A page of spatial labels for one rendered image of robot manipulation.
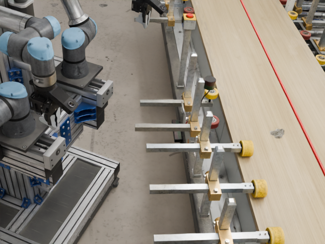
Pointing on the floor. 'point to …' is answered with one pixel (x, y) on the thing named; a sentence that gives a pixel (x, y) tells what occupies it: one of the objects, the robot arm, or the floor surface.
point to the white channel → (289, 5)
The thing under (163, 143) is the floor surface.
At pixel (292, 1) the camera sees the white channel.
